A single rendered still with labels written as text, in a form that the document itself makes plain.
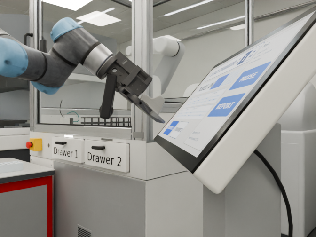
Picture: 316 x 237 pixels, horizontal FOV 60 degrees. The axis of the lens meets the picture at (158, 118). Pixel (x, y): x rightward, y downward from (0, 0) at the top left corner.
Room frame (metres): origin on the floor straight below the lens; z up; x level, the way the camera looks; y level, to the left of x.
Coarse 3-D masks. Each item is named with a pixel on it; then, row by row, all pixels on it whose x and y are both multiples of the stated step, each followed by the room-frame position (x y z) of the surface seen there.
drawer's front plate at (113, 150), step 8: (88, 144) 1.23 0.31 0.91; (96, 144) 1.19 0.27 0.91; (104, 144) 1.15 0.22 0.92; (112, 144) 1.11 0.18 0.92; (120, 144) 1.08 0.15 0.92; (128, 144) 1.07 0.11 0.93; (96, 152) 1.19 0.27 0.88; (104, 152) 1.15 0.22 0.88; (112, 152) 1.11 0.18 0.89; (120, 152) 1.08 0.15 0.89; (128, 152) 1.06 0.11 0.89; (88, 160) 1.23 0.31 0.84; (96, 160) 1.19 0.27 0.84; (112, 160) 1.11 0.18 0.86; (128, 160) 1.06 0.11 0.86; (112, 168) 1.11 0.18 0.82; (120, 168) 1.08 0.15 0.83; (128, 168) 1.06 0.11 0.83
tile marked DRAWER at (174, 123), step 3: (171, 123) 0.78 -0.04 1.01; (174, 123) 0.73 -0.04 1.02; (177, 123) 0.69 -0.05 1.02; (168, 126) 0.78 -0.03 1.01; (171, 126) 0.74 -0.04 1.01; (174, 126) 0.69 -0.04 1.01; (168, 129) 0.74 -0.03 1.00; (171, 129) 0.70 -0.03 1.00; (165, 132) 0.76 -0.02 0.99; (168, 132) 0.71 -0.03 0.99
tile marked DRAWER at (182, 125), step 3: (180, 123) 0.66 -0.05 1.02; (183, 123) 0.62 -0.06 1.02; (186, 123) 0.59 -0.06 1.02; (177, 126) 0.66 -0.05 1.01; (180, 126) 0.63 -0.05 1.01; (183, 126) 0.59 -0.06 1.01; (174, 129) 0.66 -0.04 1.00; (177, 129) 0.63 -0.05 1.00; (180, 129) 0.60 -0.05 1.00; (174, 132) 0.64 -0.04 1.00; (177, 132) 0.61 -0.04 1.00; (180, 132) 0.58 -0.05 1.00; (171, 135) 0.64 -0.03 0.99; (174, 135) 0.61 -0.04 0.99; (177, 135) 0.58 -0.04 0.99; (174, 138) 0.58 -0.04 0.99
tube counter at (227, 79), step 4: (240, 68) 0.53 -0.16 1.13; (232, 72) 0.57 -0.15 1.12; (236, 72) 0.54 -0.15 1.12; (224, 76) 0.61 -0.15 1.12; (228, 76) 0.57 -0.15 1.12; (232, 76) 0.54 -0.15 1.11; (236, 76) 0.51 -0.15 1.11; (216, 80) 0.66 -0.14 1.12; (220, 80) 0.62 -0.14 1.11; (224, 80) 0.58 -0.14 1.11; (228, 80) 0.54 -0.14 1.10; (232, 80) 0.51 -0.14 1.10; (212, 84) 0.67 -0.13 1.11; (216, 84) 0.62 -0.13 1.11; (220, 84) 0.59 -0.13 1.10; (224, 84) 0.55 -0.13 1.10; (228, 84) 0.52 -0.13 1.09; (208, 88) 0.67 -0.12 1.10; (212, 88) 0.63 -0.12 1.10
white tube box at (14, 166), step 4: (0, 164) 1.38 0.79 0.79; (4, 164) 1.38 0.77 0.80; (8, 164) 1.38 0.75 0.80; (12, 164) 1.37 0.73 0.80; (16, 164) 1.38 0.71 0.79; (20, 164) 1.40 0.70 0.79; (0, 168) 1.33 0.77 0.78; (4, 168) 1.34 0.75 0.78; (8, 168) 1.36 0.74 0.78; (12, 168) 1.37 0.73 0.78; (16, 168) 1.38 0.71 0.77; (20, 168) 1.40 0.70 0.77; (0, 172) 1.33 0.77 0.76; (4, 172) 1.34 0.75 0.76
